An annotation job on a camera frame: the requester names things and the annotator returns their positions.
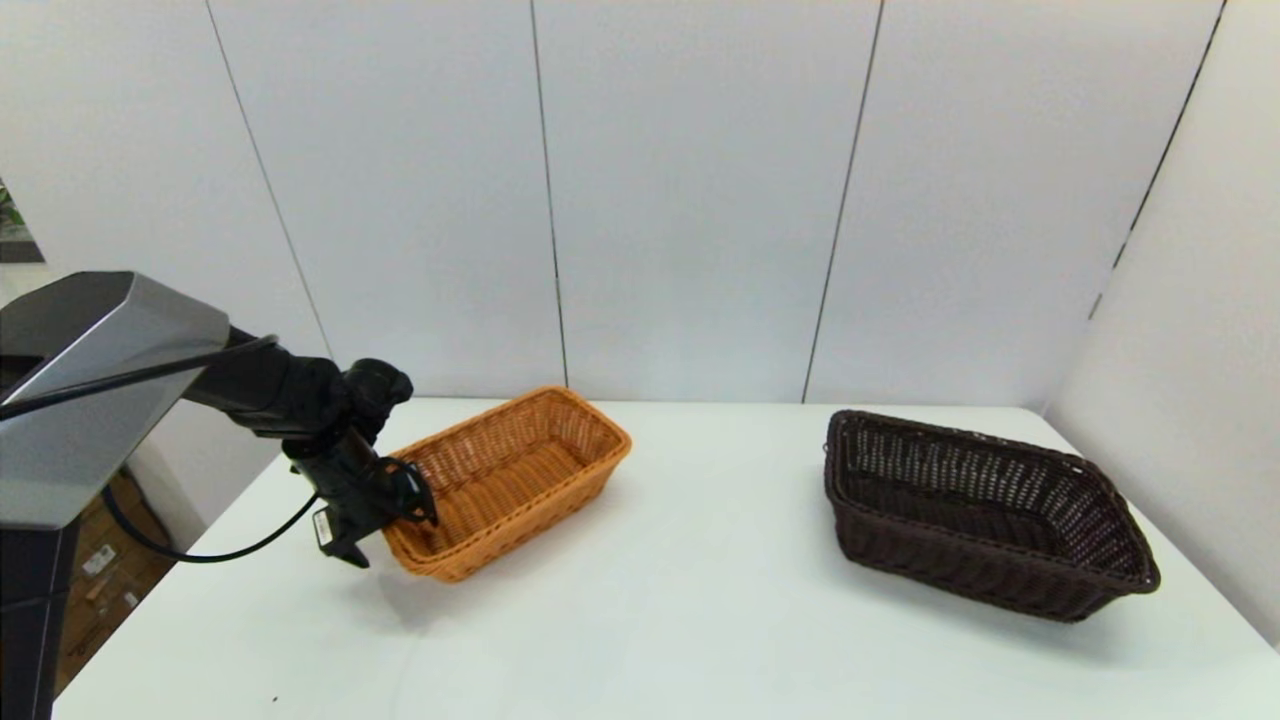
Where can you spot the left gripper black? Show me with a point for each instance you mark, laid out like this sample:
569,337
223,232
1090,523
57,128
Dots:
350,490

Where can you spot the orange wicker basket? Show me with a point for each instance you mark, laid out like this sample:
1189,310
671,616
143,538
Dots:
520,480

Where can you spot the dark brown wicker basket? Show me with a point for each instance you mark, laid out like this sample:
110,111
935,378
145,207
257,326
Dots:
960,560

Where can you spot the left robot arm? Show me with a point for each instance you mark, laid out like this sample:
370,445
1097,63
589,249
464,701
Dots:
100,400

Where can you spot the labelled brown cardboard box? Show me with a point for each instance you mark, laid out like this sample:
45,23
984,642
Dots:
100,545
110,620

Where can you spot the framed wall picture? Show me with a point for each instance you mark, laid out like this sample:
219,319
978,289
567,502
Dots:
14,225

